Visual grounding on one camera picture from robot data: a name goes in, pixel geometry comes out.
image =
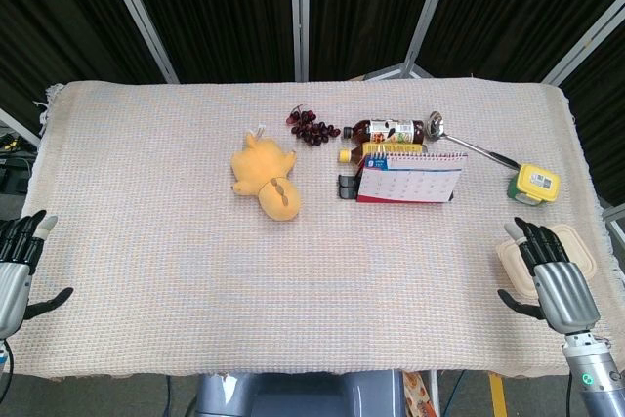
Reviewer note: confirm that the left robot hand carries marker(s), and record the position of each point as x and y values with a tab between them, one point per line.
14	285

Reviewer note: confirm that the beige plastic lunch box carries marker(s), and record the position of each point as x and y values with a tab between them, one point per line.
512	265

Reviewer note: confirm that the yellow plush bear toy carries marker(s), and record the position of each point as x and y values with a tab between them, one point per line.
263	168

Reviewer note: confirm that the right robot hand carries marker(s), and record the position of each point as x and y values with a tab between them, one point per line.
561	290

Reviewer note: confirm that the green jar yellow lid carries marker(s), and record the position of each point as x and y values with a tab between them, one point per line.
534	182

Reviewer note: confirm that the beige woven tablecloth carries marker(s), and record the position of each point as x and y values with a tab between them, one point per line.
195	261

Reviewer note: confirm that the yellow capped drink bottle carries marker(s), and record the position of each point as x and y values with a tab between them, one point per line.
371	149

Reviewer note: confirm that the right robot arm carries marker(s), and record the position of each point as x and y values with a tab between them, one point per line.
593	378

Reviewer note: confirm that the dark red grape bunch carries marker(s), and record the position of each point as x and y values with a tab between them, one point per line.
308	130

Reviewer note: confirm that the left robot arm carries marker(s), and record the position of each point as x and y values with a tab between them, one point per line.
4	358

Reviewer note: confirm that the white screen frame post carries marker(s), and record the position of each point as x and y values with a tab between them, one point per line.
300	12
137	12
432	7
586	41

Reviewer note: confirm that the brown tea bottle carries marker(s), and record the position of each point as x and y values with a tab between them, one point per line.
386	130

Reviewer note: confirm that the grey robot torso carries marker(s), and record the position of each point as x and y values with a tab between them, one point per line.
293	395

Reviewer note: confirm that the red desk calendar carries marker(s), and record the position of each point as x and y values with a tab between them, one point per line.
410	182

